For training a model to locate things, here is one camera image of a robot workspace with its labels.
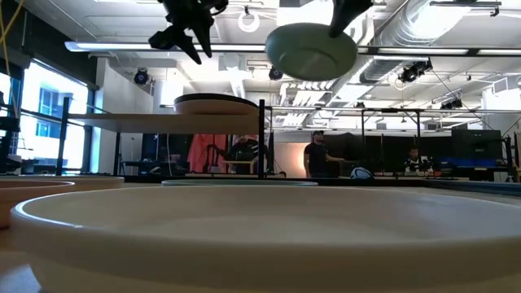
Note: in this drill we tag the red curtain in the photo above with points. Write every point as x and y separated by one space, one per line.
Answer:
199 150

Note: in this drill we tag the ceiling light strip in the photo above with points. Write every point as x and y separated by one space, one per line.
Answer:
498 52
236 47
427 51
102 46

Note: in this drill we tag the black ceiling camera rig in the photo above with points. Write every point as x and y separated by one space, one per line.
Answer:
413 72

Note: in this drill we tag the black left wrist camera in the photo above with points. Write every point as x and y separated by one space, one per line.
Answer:
163 40

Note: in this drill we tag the black ceiling spotlight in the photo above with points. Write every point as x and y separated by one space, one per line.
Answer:
141 76
275 74
452 104

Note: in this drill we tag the light blue plate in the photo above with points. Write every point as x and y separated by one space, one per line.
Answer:
240 183

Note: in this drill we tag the blue white ball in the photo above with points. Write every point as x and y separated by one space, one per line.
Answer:
361 173

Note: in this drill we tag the terracotta plate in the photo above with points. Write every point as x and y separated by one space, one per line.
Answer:
215 108

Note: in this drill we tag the black curtain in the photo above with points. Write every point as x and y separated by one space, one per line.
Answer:
378 150

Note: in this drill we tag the person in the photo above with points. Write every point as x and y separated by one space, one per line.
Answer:
244 152
316 156
417 162

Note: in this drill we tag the green plate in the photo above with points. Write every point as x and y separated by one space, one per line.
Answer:
309 57

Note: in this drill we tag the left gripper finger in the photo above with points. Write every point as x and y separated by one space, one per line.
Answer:
189 45
206 36

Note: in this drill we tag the pale pink plate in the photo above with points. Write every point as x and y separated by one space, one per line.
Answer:
24 199

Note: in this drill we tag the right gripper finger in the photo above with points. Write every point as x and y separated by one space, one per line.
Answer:
350 10

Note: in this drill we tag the silver air duct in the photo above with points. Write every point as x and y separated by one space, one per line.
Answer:
407 24

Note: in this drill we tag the wooden shelf black metal frame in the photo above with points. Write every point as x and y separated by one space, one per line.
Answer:
163 123

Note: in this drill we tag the black monitor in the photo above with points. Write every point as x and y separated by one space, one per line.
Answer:
476 144

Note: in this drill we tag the blue table cover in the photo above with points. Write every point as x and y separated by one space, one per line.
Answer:
468 162

